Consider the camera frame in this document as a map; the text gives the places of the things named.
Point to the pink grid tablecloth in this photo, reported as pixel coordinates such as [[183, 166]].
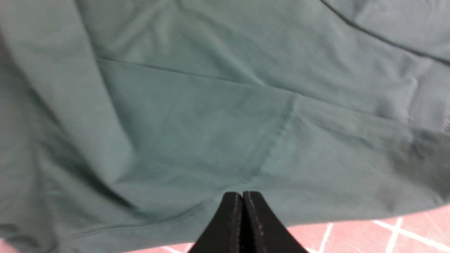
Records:
[[426, 232]]

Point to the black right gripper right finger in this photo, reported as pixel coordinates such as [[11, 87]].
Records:
[[263, 232]]

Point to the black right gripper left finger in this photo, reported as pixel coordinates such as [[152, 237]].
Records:
[[222, 234]]

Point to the green long sleeve shirt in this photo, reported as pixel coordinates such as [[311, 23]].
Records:
[[123, 122]]

